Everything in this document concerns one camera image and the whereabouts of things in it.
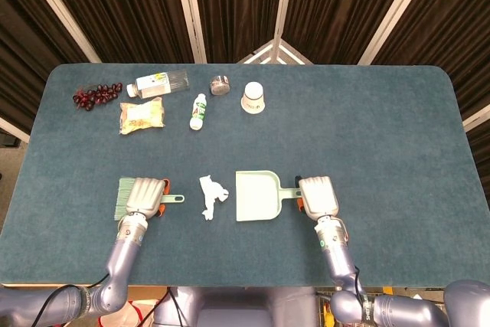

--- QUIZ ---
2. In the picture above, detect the white tissue paper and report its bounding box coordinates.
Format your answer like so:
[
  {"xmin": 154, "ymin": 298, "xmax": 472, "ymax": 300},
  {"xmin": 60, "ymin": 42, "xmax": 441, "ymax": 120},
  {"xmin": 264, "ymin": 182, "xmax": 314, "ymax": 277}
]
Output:
[{"xmin": 198, "ymin": 175, "xmax": 230, "ymax": 221}]

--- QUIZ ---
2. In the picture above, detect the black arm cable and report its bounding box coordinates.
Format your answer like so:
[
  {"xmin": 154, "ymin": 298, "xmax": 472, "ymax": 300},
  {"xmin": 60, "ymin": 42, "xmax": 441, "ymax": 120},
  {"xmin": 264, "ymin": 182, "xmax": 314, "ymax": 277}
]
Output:
[
  {"xmin": 354, "ymin": 265, "xmax": 368, "ymax": 301},
  {"xmin": 36, "ymin": 273, "xmax": 110, "ymax": 327}
]

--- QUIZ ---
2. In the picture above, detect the clear plastic water bottle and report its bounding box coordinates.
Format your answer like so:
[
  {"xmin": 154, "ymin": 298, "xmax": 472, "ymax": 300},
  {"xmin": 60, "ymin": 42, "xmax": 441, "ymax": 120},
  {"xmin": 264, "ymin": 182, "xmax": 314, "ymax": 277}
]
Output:
[{"xmin": 126, "ymin": 69, "xmax": 191, "ymax": 99}]

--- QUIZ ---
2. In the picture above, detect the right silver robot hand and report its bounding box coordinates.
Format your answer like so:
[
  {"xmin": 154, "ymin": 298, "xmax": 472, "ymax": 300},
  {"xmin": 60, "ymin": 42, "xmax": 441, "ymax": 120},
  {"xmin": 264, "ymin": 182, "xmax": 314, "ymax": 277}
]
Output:
[{"xmin": 293, "ymin": 175, "xmax": 341, "ymax": 223}]

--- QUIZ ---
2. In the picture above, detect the dark brown curtain panel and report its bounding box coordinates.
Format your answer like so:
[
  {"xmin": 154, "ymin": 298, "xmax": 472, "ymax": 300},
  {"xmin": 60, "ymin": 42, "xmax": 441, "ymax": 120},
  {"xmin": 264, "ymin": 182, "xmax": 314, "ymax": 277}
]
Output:
[
  {"xmin": 191, "ymin": 0, "xmax": 286, "ymax": 64},
  {"xmin": 281, "ymin": 0, "xmax": 417, "ymax": 66},
  {"xmin": 36, "ymin": 0, "xmax": 194, "ymax": 64},
  {"xmin": 373, "ymin": 0, "xmax": 490, "ymax": 144},
  {"xmin": 0, "ymin": 0, "xmax": 93, "ymax": 132}
]

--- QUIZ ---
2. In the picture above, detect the packaged bread in wrapper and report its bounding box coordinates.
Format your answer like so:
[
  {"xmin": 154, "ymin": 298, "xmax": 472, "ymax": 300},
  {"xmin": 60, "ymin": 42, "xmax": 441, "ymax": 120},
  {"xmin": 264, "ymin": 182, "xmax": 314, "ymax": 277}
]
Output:
[{"xmin": 119, "ymin": 96, "xmax": 166, "ymax": 136}]

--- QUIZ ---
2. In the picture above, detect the red and white bag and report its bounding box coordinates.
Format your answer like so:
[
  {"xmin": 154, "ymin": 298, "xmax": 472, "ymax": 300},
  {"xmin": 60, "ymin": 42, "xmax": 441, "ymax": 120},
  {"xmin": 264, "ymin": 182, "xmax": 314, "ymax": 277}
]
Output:
[{"xmin": 99, "ymin": 298, "xmax": 158, "ymax": 327}]

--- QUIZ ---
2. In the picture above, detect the small white green bottle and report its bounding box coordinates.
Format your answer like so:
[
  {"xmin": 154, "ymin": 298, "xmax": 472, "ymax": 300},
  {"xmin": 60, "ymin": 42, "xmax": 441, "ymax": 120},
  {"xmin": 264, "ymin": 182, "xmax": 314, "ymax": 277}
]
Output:
[{"xmin": 189, "ymin": 93, "xmax": 208, "ymax": 131}]

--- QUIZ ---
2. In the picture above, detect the red and black cable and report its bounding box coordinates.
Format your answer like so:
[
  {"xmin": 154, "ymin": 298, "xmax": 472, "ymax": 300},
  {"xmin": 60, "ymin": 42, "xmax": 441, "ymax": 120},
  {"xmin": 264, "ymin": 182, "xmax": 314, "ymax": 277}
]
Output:
[{"xmin": 166, "ymin": 286, "xmax": 185, "ymax": 327}]

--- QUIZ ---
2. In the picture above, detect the mint green hand broom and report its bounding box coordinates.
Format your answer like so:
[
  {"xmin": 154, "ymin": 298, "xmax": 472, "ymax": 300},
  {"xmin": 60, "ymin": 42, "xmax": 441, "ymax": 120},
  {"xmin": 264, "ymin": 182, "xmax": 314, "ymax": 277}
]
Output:
[{"xmin": 113, "ymin": 177, "xmax": 185, "ymax": 221}]

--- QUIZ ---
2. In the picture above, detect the lavender robot torso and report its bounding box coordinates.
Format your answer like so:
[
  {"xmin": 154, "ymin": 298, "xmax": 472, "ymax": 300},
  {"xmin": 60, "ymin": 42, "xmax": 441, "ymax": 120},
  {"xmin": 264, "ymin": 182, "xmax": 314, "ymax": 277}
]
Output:
[{"xmin": 152, "ymin": 286, "xmax": 321, "ymax": 327}]

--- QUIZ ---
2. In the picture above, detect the upturned white paper cup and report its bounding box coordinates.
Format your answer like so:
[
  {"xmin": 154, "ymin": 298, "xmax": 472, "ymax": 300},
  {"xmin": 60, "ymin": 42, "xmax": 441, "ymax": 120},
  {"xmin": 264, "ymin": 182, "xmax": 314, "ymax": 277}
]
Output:
[{"xmin": 240, "ymin": 81, "xmax": 266, "ymax": 114}]

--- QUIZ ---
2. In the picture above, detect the mint green dustpan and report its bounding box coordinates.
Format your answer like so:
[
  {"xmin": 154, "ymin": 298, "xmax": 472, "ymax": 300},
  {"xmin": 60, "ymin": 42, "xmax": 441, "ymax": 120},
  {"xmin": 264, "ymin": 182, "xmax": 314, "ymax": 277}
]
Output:
[{"xmin": 234, "ymin": 170, "xmax": 303, "ymax": 223}]

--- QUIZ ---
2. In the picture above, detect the blue table cloth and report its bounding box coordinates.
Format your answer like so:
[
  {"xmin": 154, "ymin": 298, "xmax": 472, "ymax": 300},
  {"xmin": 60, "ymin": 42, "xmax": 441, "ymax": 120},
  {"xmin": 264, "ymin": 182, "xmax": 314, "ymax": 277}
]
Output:
[{"xmin": 0, "ymin": 63, "xmax": 490, "ymax": 289}]

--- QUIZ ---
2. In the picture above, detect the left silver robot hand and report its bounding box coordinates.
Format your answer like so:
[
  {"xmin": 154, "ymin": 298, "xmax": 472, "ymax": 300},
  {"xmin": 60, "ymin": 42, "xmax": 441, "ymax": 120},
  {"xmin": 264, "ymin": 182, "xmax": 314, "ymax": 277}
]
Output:
[{"xmin": 124, "ymin": 176, "xmax": 172, "ymax": 224}]

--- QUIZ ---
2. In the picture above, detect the dark red grape bunch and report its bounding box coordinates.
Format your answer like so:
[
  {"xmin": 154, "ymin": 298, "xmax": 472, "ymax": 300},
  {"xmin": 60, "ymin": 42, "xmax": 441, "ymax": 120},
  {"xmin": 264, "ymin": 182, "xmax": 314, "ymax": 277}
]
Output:
[{"xmin": 72, "ymin": 82, "xmax": 123, "ymax": 111}]

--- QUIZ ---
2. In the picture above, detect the white triangular screen foot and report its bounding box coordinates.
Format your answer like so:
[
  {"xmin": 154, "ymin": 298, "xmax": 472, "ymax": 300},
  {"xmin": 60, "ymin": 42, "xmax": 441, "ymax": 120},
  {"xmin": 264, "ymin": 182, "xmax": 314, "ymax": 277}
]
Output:
[{"xmin": 237, "ymin": 38, "xmax": 315, "ymax": 66}]

